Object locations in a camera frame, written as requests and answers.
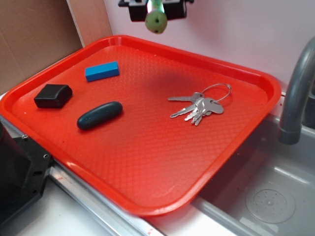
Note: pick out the brown cardboard panel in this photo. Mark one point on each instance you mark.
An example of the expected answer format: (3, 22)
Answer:
(35, 34)

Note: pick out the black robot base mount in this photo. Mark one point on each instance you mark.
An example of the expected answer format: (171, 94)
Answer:
(24, 168)

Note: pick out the red plastic tray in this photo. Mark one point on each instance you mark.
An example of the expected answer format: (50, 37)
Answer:
(144, 161)

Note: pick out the green plush animal toy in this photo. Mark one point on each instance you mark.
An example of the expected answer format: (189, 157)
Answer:
(156, 19)

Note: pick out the dark brown leather pouch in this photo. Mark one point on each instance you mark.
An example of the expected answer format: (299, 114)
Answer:
(53, 96)

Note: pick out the dark teal oval case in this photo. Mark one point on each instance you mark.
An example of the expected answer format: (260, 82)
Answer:
(99, 115)

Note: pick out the grey toy sink basin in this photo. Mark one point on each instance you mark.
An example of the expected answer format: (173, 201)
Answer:
(266, 188)

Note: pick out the silver keys on wire ring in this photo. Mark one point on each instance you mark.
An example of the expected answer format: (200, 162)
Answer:
(201, 106)

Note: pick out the grey toy faucet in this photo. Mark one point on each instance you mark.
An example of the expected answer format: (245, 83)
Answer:
(299, 102)

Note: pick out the blue rectangular block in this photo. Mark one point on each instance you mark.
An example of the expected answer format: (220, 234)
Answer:
(102, 71)

